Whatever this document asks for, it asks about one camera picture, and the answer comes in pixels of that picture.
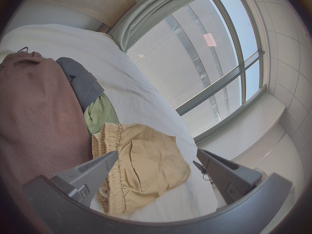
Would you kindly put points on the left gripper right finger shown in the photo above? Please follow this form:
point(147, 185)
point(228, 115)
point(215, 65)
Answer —
point(229, 177)

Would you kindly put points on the tan shorts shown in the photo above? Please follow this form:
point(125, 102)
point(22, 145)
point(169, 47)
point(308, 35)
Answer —
point(151, 162)

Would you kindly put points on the bed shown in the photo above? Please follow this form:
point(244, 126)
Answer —
point(136, 82)

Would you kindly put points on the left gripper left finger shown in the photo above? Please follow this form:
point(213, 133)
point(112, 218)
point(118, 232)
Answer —
point(90, 173)

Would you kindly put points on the window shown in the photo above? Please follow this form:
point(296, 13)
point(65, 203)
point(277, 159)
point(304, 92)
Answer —
point(195, 57)

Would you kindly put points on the brown garment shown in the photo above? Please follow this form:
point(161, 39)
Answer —
point(36, 106)

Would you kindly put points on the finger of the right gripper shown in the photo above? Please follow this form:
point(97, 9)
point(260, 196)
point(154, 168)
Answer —
point(198, 165)

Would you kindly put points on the grey-green curtain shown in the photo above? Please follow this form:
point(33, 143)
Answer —
point(136, 18)

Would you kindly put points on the black garment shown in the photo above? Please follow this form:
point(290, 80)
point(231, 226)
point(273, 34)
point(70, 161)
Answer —
point(80, 82)

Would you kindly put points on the green garment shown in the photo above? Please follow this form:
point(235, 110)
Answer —
point(100, 116)

